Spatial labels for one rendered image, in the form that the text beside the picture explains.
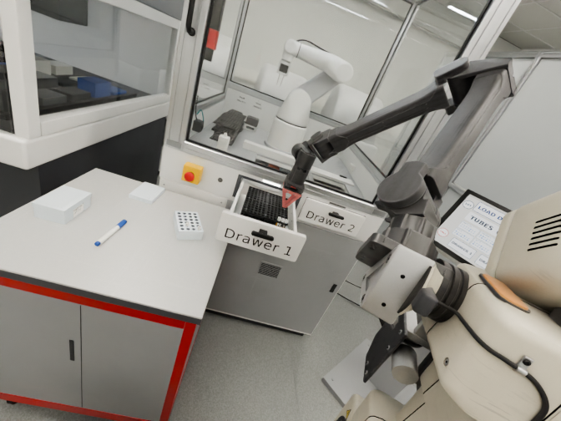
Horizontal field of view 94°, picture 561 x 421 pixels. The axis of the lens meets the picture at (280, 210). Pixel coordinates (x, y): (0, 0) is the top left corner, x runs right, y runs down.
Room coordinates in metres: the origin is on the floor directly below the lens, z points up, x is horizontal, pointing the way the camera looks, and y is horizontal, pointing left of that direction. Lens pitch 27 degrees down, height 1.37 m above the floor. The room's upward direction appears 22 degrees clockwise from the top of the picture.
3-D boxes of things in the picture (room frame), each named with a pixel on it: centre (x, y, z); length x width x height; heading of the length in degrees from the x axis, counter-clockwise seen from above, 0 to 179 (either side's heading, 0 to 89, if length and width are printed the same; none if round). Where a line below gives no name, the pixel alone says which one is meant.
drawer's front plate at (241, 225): (0.74, 0.03, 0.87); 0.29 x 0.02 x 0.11; 99
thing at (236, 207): (0.95, 0.06, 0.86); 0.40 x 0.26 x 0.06; 9
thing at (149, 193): (0.90, 0.53, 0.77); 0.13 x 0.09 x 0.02; 8
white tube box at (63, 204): (0.63, 0.64, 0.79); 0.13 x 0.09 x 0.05; 10
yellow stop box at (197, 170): (0.99, 0.40, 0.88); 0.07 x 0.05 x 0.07; 99
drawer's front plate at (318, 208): (1.11, -0.23, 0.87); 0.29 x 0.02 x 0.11; 99
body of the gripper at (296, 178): (0.85, -0.01, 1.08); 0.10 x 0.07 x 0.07; 5
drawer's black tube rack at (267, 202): (0.94, 0.06, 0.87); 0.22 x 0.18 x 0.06; 9
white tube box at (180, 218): (0.78, 0.29, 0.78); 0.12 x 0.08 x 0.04; 35
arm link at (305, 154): (0.86, -0.01, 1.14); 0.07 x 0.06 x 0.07; 19
